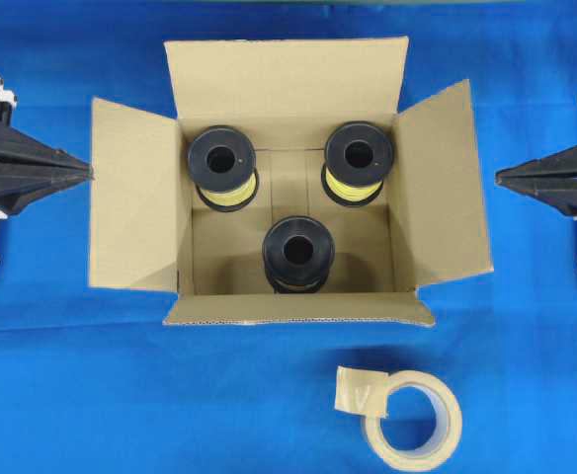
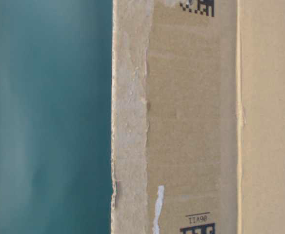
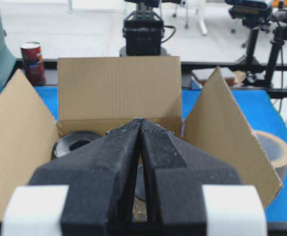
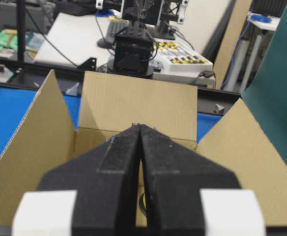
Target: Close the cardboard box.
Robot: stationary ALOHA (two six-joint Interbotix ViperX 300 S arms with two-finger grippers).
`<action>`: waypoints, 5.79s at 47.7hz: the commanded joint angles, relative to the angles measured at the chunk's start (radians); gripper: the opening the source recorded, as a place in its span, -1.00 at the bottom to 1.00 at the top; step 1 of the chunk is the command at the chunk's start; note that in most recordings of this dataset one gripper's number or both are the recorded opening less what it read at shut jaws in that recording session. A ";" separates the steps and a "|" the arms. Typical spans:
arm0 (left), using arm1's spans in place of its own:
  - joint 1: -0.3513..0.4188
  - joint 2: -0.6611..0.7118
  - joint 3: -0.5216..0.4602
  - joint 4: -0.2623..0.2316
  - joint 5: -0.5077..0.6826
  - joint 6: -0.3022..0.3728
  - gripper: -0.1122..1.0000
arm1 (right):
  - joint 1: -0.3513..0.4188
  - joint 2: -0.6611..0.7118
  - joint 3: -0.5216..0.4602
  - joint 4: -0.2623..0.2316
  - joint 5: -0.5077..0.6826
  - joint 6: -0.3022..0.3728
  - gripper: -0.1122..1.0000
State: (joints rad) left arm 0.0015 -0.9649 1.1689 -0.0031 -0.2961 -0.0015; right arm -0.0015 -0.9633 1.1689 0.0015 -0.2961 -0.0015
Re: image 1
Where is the black spool yellow wire right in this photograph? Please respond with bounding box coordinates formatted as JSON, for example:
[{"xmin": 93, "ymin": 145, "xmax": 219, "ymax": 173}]
[{"xmin": 320, "ymin": 120, "xmax": 396, "ymax": 208}]

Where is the black spool yellow wire left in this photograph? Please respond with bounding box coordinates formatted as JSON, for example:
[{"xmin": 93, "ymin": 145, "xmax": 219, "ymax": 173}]
[{"xmin": 187, "ymin": 124, "xmax": 261, "ymax": 213}]

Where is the beige packing tape roll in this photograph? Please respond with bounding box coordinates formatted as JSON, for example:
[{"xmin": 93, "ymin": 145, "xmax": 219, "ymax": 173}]
[{"xmin": 334, "ymin": 366, "xmax": 463, "ymax": 473}]

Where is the brown cardboard box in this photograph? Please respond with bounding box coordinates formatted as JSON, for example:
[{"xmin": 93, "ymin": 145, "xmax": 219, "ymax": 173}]
[{"xmin": 89, "ymin": 38, "xmax": 493, "ymax": 327}]

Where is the black spool front centre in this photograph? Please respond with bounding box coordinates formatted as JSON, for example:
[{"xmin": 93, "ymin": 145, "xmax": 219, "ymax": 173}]
[{"xmin": 262, "ymin": 215, "xmax": 335, "ymax": 294}]

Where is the black spool yellow wire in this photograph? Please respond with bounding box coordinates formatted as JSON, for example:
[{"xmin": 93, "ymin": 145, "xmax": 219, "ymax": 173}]
[
  {"xmin": 187, "ymin": 124, "xmax": 261, "ymax": 213},
  {"xmin": 320, "ymin": 120, "xmax": 396, "ymax": 208}
]

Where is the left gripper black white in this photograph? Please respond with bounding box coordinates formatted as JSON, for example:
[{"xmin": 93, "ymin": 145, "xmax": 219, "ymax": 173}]
[{"xmin": 0, "ymin": 77, "xmax": 93, "ymax": 220}]

